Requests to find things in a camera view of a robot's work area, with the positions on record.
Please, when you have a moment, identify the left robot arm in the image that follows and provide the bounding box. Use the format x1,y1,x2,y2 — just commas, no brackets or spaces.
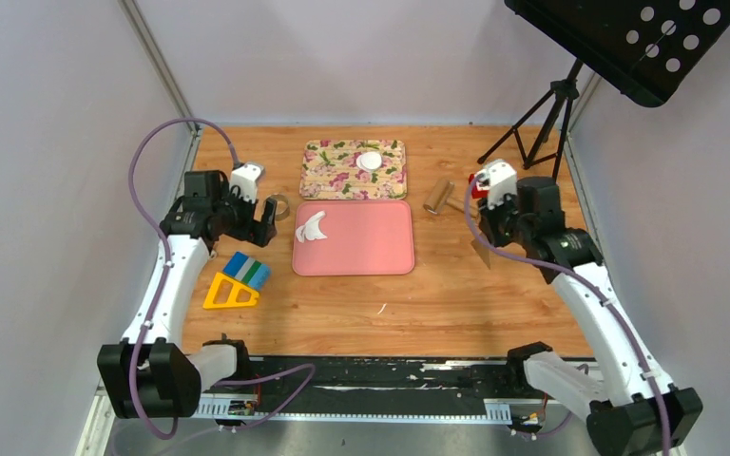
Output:
97,162,277,419

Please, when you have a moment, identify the yellow triangular toy block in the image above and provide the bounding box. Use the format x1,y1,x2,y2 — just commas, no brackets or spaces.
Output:
202,273,260,310

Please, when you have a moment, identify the black music stand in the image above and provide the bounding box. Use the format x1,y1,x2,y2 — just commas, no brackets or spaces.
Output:
477,0,730,175

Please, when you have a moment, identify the round cut dough wrapper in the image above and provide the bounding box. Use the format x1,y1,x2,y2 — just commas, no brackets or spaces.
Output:
355,151,383,173

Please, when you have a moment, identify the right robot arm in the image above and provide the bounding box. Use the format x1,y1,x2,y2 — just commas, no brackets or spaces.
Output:
469,171,703,455

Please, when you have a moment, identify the red grid box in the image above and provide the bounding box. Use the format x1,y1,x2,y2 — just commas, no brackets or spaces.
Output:
469,174,490,200

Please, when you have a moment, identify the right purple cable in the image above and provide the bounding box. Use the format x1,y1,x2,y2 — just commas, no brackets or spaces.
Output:
463,179,674,456

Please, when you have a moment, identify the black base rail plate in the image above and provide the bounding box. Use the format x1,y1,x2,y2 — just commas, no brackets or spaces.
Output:
211,355,557,418

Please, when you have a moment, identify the wooden double-ended roller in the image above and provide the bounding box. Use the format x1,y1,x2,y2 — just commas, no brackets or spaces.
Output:
422,178,479,219

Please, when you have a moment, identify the blue green toy brick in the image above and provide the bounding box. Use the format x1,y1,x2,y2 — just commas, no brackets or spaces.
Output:
221,252,272,291

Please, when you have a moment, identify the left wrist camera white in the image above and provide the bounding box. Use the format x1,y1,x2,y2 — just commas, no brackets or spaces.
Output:
229,161,265,203

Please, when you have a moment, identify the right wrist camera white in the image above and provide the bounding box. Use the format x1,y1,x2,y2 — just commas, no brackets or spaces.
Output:
475,159,518,210

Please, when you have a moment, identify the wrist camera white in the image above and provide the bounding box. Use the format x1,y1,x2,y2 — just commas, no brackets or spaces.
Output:
229,161,265,203
475,159,518,210

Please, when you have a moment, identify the pink plastic tray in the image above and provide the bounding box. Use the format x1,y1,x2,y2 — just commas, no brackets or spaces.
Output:
292,199,415,276

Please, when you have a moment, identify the floral cutting mat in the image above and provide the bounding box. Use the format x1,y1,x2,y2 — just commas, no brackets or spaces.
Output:
298,140,408,200

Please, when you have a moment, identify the white dough ball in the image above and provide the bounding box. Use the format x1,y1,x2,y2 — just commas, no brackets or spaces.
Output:
295,211,327,243

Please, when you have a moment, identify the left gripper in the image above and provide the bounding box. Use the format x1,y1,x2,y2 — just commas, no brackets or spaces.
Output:
213,181,277,247

